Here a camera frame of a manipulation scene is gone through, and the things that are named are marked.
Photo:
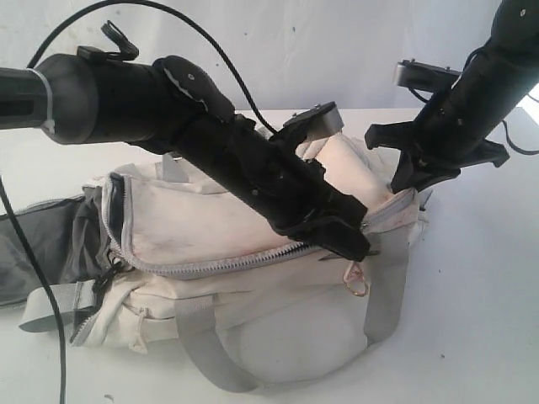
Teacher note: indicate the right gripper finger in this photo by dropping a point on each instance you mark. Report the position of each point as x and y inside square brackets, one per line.
[409, 174]
[398, 136]

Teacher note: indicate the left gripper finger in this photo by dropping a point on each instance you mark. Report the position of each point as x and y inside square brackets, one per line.
[331, 233]
[345, 210]

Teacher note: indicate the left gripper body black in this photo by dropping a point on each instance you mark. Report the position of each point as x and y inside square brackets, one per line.
[284, 188]

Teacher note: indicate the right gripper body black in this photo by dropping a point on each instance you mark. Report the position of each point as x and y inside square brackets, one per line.
[444, 151]

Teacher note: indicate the white canvas backpack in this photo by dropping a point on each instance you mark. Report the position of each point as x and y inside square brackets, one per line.
[159, 252]

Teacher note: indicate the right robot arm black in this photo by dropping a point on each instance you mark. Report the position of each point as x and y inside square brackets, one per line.
[500, 74]

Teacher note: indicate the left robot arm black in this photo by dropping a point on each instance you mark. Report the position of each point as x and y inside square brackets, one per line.
[172, 105]

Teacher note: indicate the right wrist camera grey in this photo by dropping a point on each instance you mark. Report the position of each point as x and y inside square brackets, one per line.
[424, 77]

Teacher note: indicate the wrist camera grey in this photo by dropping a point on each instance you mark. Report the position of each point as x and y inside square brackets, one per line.
[424, 77]
[320, 122]

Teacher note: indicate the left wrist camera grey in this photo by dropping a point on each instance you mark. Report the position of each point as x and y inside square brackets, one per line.
[320, 122]

